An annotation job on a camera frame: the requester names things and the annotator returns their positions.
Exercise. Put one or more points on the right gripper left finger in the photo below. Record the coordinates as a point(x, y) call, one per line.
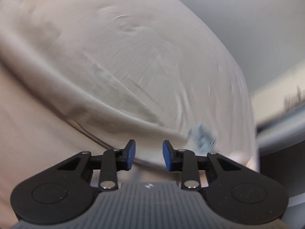
point(69, 188)

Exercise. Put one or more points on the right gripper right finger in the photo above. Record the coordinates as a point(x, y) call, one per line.
point(229, 189)

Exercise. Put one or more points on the beige linen trousers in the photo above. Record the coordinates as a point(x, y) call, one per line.
point(147, 70)

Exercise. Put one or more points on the grey bed sheet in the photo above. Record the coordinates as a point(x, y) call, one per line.
point(265, 37)

